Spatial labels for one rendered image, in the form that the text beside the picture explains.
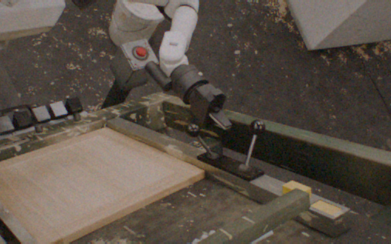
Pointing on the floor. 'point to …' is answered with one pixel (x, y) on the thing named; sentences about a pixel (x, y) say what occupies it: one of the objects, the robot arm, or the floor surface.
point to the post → (115, 96)
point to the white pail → (134, 22)
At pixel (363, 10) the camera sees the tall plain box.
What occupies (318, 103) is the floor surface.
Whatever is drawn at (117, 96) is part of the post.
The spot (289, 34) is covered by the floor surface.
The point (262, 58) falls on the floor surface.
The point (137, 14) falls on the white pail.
